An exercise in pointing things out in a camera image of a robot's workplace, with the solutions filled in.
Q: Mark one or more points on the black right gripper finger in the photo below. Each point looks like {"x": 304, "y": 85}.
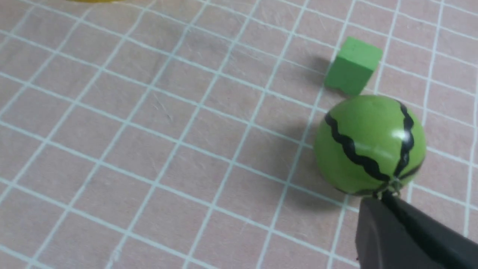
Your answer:
{"x": 392, "y": 234}

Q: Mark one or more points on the green foam cube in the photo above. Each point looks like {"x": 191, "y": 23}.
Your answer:
{"x": 353, "y": 66}

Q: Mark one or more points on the pink checked tablecloth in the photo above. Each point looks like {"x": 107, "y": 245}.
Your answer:
{"x": 178, "y": 134}

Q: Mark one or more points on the green toy watermelon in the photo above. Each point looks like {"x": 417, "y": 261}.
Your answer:
{"x": 369, "y": 144}

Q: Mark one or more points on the bamboo steamer tray yellow rim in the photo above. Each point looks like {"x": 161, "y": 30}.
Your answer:
{"x": 95, "y": 1}

